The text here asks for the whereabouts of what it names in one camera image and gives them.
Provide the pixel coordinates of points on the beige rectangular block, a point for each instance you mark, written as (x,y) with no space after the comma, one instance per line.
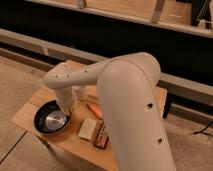
(87,129)

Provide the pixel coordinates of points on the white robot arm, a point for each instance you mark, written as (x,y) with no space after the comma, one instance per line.
(126,94)

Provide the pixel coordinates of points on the black ceramic bowl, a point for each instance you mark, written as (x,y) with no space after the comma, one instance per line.
(49,119)

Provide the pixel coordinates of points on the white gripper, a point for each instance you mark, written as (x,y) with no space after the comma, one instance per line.
(66,100)

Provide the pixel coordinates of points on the orange carrot toy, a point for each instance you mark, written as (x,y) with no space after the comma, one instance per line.
(96,111)

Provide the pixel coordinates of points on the wooden table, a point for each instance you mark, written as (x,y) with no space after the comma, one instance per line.
(67,138)

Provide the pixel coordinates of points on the long wooden shelf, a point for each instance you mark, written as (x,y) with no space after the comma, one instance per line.
(168,14)

